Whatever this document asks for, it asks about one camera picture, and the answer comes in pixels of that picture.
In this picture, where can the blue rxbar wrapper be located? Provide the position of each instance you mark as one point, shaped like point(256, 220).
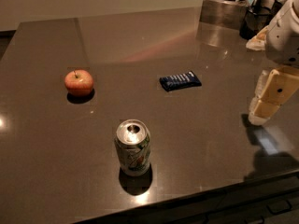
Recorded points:
point(180, 81)

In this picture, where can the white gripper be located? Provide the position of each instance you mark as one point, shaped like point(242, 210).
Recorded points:
point(282, 42)

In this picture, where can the crumpled white wrapper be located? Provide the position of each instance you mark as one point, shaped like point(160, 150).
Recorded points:
point(257, 43)

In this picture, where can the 7up soda can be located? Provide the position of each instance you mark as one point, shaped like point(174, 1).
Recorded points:
point(132, 142)

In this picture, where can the steel snack dispenser base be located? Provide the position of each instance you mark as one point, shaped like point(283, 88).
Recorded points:
point(223, 13)

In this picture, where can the red apple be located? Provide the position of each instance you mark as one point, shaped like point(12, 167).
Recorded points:
point(79, 83)

